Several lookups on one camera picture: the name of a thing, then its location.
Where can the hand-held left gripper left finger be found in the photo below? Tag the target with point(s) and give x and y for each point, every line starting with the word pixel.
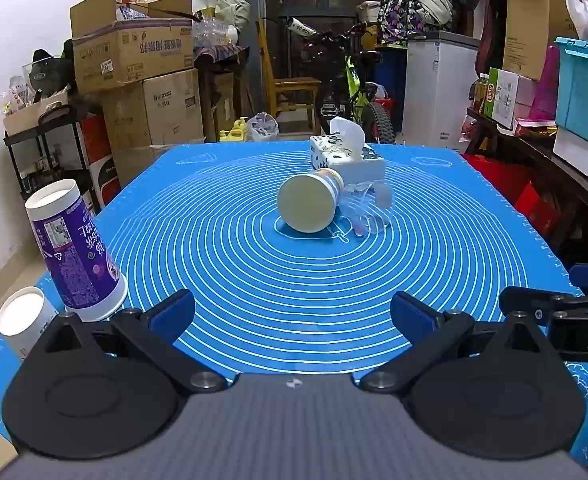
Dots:
pixel 174 312

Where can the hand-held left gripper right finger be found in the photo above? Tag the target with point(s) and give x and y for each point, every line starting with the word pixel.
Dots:
pixel 410 314

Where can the cream paper cup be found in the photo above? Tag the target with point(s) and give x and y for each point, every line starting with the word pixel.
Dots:
pixel 306 202

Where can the clear plastic cup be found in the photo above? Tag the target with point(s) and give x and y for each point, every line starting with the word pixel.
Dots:
pixel 369 210

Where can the purple printed paper cup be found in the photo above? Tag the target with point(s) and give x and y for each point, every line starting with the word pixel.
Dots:
pixel 76 255

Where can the white paper cup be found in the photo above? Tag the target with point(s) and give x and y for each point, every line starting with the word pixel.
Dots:
pixel 21 317

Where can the blue silicone mat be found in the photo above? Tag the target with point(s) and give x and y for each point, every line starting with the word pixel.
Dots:
pixel 274 285

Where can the dark wooden side table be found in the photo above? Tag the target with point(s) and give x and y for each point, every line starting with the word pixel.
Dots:
pixel 549 170

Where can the red bag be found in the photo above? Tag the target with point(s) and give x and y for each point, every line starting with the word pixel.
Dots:
pixel 516 185

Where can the white storage box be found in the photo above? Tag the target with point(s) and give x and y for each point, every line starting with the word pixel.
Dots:
pixel 581 155

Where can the low brown cardboard box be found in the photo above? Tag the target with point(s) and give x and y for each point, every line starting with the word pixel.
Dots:
pixel 136 162

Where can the red and black box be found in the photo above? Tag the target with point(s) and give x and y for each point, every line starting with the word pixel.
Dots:
pixel 101 160

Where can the white printed tissue box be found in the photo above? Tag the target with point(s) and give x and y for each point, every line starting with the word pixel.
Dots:
pixel 341 155

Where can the teal storage box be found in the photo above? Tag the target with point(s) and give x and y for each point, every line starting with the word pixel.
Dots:
pixel 586 87

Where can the yellow plastic jug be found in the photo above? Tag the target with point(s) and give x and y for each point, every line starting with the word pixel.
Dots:
pixel 234 131

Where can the pink bag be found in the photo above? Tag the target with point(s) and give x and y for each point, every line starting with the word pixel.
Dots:
pixel 546 85

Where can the green and white box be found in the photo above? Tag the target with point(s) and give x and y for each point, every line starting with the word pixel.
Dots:
pixel 504 97

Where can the black shelf cart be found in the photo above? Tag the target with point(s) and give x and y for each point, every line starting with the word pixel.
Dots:
pixel 49 152

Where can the large brown cardboard box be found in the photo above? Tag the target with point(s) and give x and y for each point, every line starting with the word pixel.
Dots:
pixel 159 107

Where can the crumpled plastic bag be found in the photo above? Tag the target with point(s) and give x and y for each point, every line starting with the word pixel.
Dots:
pixel 262 126

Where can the green and black bicycle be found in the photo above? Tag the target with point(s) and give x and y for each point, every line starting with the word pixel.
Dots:
pixel 359 95

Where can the white chest freezer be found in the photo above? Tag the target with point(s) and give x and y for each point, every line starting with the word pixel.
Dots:
pixel 439 87

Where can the small cardboard box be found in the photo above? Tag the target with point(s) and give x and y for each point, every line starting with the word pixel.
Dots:
pixel 31 112

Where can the wooden chair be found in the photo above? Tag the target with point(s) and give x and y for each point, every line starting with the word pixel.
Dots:
pixel 289 87

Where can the tall brown cardboard box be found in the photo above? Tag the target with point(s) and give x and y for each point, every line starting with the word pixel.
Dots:
pixel 531 25

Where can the open cardboard box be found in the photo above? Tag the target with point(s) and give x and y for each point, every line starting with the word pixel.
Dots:
pixel 131 47

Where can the black cap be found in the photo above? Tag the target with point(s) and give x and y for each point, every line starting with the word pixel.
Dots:
pixel 49 72

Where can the floral purple bag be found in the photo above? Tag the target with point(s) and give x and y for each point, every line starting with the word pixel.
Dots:
pixel 401 15

